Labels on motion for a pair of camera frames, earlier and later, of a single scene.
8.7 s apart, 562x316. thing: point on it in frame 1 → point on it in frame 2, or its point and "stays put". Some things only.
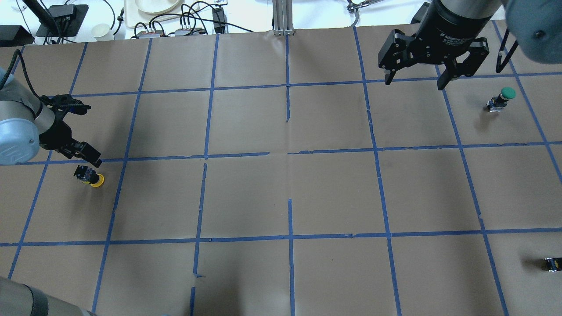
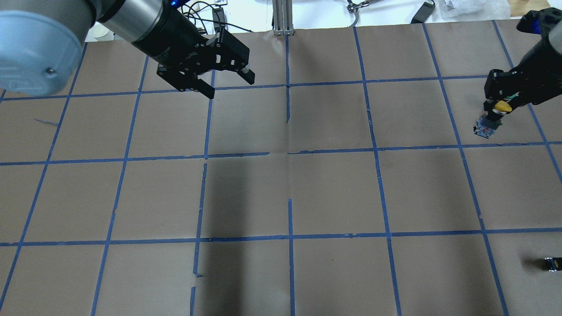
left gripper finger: (73, 105) → (204, 88)
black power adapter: (218, 20) stays put
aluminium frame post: (282, 13) stays put
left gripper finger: (89, 153) → (249, 77)
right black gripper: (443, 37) → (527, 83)
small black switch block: (551, 264) stays put
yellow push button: (89, 176) → (488, 123)
